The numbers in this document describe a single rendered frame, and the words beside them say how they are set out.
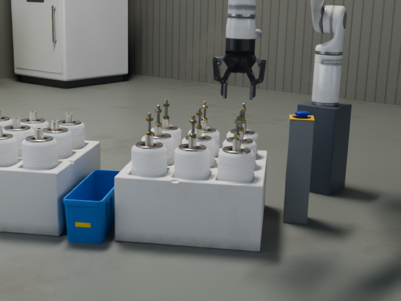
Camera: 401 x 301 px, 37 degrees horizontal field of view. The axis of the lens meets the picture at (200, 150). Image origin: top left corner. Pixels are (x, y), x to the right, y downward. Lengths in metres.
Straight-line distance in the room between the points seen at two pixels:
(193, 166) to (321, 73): 0.68
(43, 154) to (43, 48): 2.90
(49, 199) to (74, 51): 2.85
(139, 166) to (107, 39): 3.13
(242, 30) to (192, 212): 0.48
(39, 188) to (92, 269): 0.30
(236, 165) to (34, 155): 0.55
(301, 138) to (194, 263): 0.49
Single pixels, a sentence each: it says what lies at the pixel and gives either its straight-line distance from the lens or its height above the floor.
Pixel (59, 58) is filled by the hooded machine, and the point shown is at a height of 0.22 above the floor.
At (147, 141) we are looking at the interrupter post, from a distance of 1.62.
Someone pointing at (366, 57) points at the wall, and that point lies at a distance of 4.26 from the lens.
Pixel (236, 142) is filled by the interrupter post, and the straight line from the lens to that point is 1.58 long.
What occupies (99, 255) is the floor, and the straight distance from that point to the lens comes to 1.57.
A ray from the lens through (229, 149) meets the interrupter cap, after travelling 1.60.
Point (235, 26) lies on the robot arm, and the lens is 1.52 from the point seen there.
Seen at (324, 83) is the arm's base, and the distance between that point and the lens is 2.07.
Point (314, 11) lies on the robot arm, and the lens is 2.02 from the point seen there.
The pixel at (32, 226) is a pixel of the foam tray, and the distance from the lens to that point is 1.72.
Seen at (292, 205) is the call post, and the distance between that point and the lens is 1.80.
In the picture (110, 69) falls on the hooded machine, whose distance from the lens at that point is 4.72.
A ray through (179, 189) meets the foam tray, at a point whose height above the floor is 0.16.
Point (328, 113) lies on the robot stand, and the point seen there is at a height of 0.28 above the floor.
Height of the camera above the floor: 0.63
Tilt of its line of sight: 14 degrees down
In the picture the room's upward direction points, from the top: 2 degrees clockwise
